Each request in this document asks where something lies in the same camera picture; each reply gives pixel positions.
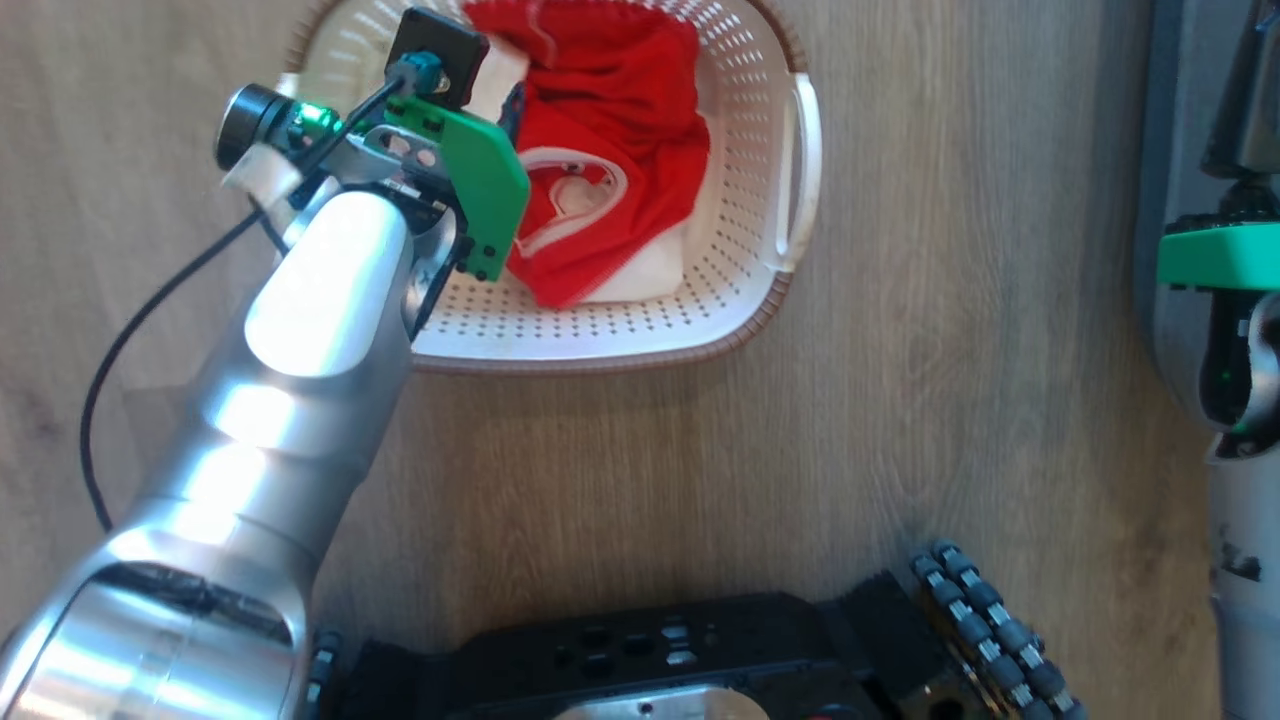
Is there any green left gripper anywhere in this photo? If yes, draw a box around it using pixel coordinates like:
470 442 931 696
350 82 532 283

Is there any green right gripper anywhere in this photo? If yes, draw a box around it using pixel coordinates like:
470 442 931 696
1157 0 1280 293

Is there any red garment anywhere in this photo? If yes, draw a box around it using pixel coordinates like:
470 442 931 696
462 0 712 310

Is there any grey fabric sofa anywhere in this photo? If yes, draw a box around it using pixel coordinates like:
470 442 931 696
1133 0 1280 433

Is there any white cloth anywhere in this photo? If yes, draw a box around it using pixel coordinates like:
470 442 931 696
464 34 693 305

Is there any white perforated laundry basket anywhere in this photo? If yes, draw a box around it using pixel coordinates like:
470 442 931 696
278 0 824 377

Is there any black grey omni wheel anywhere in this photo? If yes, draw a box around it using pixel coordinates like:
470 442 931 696
303 626 346 720
908 540 1091 720

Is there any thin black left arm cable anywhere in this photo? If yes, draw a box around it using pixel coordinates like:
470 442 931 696
79 75 413 533

